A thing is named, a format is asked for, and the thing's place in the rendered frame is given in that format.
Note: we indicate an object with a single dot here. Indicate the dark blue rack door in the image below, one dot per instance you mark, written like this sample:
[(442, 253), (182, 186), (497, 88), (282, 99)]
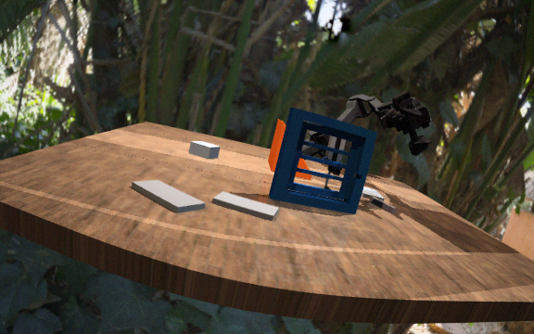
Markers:
[(359, 158)]

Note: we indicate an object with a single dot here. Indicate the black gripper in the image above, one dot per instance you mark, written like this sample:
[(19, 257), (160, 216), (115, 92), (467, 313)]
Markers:
[(404, 119)]

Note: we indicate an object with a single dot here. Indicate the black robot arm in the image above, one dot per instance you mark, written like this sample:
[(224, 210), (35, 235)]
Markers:
[(355, 109)]

